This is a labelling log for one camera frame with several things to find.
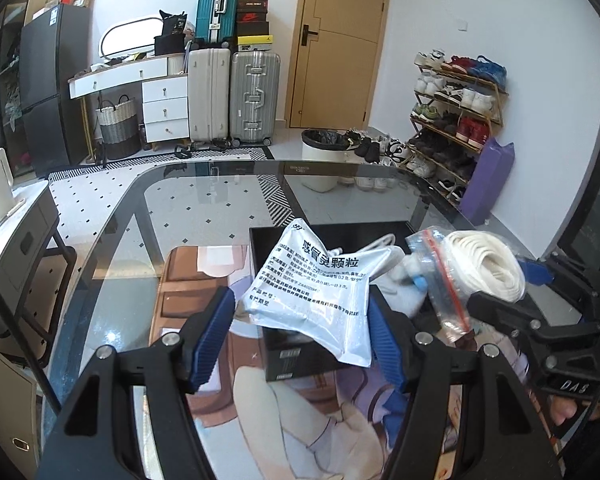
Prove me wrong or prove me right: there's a black white patterned rug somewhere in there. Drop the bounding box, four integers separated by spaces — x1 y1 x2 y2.
47 147 293 228

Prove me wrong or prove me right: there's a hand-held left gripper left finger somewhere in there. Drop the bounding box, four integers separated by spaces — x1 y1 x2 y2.
39 286 237 480

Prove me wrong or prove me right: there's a grey side table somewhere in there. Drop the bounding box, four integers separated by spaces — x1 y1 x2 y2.
0 180 78 368

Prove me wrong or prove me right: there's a black refrigerator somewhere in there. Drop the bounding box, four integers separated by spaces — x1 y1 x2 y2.
19 4 98 178

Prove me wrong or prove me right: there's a cluster of loose sneakers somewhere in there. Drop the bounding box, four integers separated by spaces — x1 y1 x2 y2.
340 129 416 192

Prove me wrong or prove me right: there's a printed cartoon table mat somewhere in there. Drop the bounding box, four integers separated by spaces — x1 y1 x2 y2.
149 245 561 480

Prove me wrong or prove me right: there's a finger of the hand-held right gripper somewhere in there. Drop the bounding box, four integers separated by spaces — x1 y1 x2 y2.
517 256 600 313
466 290 600 348

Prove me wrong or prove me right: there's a white trash bin black liner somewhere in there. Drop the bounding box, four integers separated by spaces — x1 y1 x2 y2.
301 129 350 195

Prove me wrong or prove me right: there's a woven laundry basket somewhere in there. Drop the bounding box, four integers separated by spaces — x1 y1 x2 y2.
96 95 141 161

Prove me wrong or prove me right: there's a black cardboard box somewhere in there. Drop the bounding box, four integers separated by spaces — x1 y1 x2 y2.
248 220 416 383

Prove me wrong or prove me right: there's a purple bag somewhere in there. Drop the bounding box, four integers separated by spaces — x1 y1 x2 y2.
460 136 515 226

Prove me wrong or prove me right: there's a white suitcase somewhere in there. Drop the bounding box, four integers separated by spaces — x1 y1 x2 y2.
187 47 232 143

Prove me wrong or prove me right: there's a collection of shelved shoes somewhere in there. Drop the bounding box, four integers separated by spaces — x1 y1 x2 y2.
402 49 507 203

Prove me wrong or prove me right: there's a white cable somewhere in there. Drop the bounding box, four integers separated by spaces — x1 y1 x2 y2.
327 232 398 261

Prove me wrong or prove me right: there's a beige cabinet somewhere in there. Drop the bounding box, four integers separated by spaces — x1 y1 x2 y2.
0 335 38 480

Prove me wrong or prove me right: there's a dark glass cabinet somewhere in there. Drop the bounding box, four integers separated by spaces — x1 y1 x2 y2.
0 2 28 181

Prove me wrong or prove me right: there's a white dresser with drawers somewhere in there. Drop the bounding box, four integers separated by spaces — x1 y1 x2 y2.
69 55 190 153

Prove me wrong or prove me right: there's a silver suitcase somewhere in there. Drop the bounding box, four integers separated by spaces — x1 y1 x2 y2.
229 51 282 145

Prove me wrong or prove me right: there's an oval mirror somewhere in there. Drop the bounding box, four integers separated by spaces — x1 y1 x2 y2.
99 16 165 63

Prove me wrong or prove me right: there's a white plush toy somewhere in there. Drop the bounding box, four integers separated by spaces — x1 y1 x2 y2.
375 245 431 318

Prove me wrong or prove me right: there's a person's right hand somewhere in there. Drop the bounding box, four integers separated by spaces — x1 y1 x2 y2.
550 394 600 428

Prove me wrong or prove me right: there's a teal suitcase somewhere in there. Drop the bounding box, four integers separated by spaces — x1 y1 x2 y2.
196 0 241 46

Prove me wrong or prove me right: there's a white medicine pouch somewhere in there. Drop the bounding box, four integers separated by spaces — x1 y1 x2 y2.
234 217 373 368

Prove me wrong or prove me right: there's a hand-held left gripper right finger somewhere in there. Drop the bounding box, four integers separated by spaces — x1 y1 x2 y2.
367 292 563 480

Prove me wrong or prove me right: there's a wooden door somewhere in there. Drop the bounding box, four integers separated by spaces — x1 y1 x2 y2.
289 0 393 129

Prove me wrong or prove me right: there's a black bag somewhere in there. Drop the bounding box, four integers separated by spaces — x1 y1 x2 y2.
154 9 188 56

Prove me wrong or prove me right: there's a zip bag of white cord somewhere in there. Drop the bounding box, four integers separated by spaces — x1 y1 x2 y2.
405 227 526 346

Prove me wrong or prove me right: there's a black yellow shoe box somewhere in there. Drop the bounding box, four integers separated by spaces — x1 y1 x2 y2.
236 35 275 53

